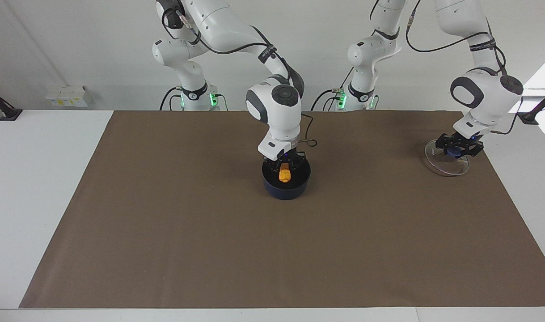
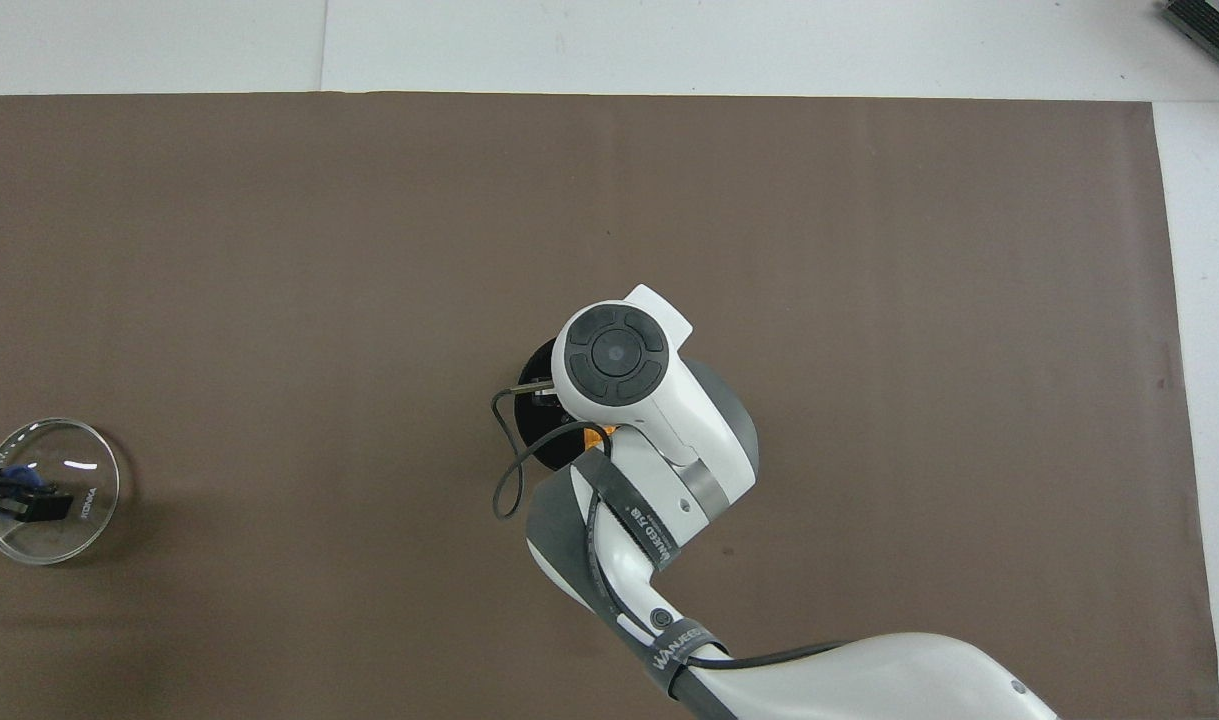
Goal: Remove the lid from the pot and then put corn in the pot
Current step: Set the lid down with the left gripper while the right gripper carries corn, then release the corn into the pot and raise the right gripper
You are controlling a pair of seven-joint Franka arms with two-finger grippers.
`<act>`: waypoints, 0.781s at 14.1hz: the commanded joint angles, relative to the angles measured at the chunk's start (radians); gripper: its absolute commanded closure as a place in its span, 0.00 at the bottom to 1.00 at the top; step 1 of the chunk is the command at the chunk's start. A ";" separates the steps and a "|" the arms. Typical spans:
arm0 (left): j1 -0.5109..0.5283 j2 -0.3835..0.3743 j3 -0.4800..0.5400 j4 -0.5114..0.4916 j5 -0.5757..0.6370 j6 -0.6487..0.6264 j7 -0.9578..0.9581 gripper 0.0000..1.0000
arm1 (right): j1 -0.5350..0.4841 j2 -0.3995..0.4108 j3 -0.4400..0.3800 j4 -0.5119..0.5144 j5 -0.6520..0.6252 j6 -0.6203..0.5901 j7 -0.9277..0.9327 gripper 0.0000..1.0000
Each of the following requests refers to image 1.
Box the white wall socket box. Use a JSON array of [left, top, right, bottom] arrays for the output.
[[46, 86, 93, 108]]

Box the black pot lavender handle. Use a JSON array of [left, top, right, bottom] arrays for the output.
[[262, 157, 312, 200]]

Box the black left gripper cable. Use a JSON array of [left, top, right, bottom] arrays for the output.
[[406, 0, 523, 135]]

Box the glass lid blue knob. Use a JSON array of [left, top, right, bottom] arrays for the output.
[[425, 139, 470, 177]]

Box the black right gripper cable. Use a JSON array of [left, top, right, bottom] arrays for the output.
[[163, 9, 318, 148]]

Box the black table clamp mount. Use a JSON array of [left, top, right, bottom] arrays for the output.
[[517, 87, 545, 125], [0, 86, 23, 122]]

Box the brown table mat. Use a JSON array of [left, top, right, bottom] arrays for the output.
[[20, 110, 545, 308]]

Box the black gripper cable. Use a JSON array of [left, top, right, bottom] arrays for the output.
[[406, 0, 523, 135], [163, 9, 318, 148]]

